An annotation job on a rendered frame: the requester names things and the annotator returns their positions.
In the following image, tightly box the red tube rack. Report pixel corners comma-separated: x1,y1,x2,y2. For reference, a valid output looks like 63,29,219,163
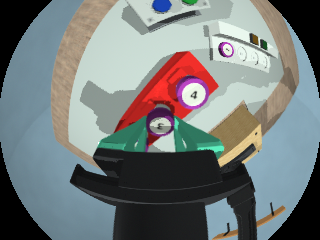
114,51,219,133

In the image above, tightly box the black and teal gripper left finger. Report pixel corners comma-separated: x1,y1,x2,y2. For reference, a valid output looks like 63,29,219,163
96,116,147,152

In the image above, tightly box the pale grey flat mat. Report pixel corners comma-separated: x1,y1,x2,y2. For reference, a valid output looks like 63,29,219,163
68,0,284,157

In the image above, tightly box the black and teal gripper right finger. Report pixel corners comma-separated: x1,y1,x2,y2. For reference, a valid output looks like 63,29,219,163
173,115,224,160

